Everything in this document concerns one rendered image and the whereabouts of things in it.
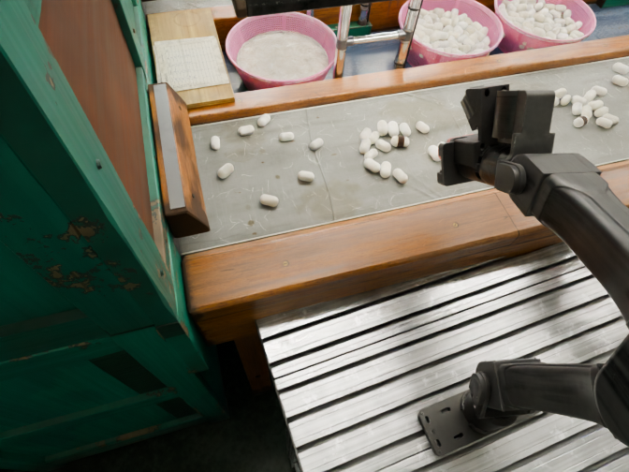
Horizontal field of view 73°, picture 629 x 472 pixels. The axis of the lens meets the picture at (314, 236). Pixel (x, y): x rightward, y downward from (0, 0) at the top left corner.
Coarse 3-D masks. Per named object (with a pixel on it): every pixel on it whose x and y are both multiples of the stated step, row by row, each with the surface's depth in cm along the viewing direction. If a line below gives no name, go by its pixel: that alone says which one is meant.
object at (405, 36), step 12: (420, 0) 85; (348, 12) 83; (408, 12) 87; (348, 24) 85; (408, 24) 89; (360, 36) 90; (372, 36) 90; (384, 36) 90; (396, 36) 91; (408, 36) 91; (336, 48) 90; (408, 48) 95; (336, 60) 92; (396, 60) 97; (336, 72) 95
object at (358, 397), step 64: (576, 256) 87; (256, 320) 74; (320, 320) 77; (384, 320) 76; (448, 320) 76; (512, 320) 77; (576, 320) 78; (320, 384) 69; (384, 384) 72; (448, 384) 71; (320, 448) 65; (384, 448) 67; (512, 448) 66; (576, 448) 67
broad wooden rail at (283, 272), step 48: (480, 192) 82; (624, 192) 82; (288, 240) 72; (336, 240) 73; (384, 240) 73; (432, 240) 74; (480, 240) 74; (528, 240) 79; (192, 288) 67; (240, 288) 67; (288, 288) 68; (336, 288) 73; (240, 336) 80
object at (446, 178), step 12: (444, 144) 62; (492, 144) 59; (444, 156) 63; (480, 156) 59; (444, 168) 63; (456, 168) 64; (468, 168) 61; (444, 180) 64; (456, 180) 64; (468, 180) 65; (480, 180) 60
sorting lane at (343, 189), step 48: (384, 96) 96; (432, 96) 97; (624, 96) 100; (240, 144) 86; (288, 144) 87; (336, 144) 88; (432, 144) 89; (576, 144) 91; (624, 144) 92; (240, 192) 80; (288, 192) 81; (336, 192) 81; (384, 192) 82; (432, 192) 82; (192, 240) 74; (240, 240) 75
